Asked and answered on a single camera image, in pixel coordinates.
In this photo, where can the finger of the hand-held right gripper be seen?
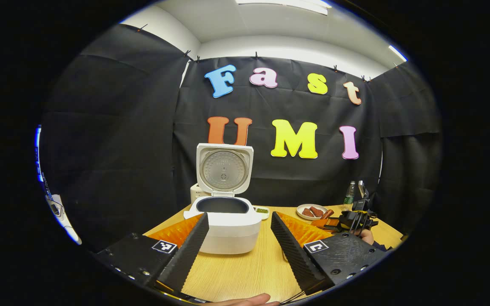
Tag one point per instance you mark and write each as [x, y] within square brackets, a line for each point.
[323, 223]

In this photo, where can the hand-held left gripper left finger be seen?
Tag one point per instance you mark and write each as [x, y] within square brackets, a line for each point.
[185, 255]

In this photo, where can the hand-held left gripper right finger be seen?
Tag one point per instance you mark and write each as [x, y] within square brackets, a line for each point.
[294, 255]

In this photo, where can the brown wooden spoon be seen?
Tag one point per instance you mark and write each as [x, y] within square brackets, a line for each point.
[328, 213]

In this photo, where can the white rice cooker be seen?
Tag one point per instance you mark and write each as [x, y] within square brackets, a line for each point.
[232, 231]

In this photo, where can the brown meat piece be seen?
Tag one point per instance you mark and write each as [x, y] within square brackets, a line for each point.
[316, 211]
[307, 212]

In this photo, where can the clear plastic water bottle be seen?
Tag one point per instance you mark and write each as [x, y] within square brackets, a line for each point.
[349, 197]

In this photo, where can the white round plate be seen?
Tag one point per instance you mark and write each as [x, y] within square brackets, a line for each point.
[302, 216]

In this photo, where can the white divided seasoning tray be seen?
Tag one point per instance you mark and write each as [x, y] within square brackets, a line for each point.
[263, 211]

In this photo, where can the black backdrop cloth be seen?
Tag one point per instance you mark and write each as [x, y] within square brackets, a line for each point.
[292, 178]

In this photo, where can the white toaster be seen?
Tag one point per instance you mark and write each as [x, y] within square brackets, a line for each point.
[194, 193]

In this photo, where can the white object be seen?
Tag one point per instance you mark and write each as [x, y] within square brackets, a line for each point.
[62, 216]

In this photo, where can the small ceiling light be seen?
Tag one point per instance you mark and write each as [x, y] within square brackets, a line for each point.
[398, 53]

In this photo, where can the large ceiling light panel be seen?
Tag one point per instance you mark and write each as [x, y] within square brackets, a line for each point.
[283, 5]

